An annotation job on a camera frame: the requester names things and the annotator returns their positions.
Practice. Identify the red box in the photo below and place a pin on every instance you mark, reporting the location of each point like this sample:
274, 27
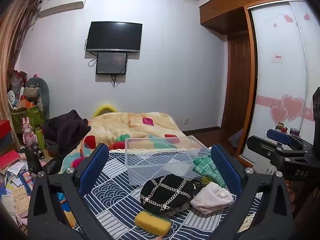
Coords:
5, 130

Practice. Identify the pink rabbit figure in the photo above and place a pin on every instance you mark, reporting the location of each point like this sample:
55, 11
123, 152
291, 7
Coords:
28, 132

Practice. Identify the red book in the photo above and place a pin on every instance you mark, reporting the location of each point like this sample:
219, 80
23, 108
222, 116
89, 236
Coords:
8, 160

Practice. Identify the small black wall monitor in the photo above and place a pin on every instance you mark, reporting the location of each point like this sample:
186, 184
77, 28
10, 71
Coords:
111, 63

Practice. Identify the white wall socket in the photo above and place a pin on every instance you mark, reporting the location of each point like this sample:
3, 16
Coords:
185, 120

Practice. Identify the cream colourful patch blanket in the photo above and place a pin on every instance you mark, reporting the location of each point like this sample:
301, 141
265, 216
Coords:
120, 125

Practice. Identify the dark clothes pile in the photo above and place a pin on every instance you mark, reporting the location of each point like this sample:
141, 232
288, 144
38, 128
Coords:
66, 127

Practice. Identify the blue white patterned mat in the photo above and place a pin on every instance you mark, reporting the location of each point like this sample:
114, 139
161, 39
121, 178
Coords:
117, 195

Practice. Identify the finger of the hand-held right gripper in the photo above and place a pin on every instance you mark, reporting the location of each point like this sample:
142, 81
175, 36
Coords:
265, 148
277, 135

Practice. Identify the wooden wardrobe with sliding doors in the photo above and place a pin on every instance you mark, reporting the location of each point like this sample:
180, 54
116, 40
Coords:
272, 55

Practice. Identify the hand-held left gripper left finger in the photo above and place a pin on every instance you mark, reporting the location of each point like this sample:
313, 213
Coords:
93, 166

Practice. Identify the yellow sponge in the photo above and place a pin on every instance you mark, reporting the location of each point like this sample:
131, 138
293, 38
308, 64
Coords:
152, 223

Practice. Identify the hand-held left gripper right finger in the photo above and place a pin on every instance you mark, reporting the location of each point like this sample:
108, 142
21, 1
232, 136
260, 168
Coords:
226, 167

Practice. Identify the black wall television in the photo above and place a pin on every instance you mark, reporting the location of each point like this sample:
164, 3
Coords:
113, 36

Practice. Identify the purple jar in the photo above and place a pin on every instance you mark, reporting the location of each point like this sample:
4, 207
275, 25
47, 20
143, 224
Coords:
294, 131

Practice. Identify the clear plastic storage box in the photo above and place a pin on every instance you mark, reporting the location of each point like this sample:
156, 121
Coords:
162, 160

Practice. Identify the yellow round object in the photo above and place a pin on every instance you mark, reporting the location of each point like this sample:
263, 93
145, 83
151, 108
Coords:
103, 108

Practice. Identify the brown wooden door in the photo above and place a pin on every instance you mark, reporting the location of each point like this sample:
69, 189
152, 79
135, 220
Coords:
237, 85

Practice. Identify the green cylinder bottle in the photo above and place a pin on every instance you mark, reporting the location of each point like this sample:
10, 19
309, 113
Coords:
40, 138

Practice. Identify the pile of papers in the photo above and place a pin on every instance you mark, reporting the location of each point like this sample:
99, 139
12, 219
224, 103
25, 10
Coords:
15, 192

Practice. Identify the black binoculars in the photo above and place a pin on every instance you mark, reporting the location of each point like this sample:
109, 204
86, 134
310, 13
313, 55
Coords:
38, 150

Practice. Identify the green knitted cloth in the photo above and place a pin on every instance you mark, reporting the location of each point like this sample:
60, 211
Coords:
208, 168

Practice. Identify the red white door sticker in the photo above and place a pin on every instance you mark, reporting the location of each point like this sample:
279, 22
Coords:
277, 58

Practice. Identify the white air conditioner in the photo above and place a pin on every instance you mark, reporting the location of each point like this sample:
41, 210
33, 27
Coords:
62, 6

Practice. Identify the brown curtain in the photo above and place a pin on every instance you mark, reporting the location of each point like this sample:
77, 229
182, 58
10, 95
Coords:
12, 42

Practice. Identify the grey plush toy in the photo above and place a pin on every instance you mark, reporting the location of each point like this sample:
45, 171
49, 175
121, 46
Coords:
37, 90

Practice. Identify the green storage bin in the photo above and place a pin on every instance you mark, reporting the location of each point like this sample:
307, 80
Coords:
26, 118

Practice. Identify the small red jar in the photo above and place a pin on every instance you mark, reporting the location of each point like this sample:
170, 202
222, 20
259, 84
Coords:
284, 129

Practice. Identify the black plastic bag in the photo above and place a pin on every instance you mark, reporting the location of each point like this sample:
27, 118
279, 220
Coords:
52, 167

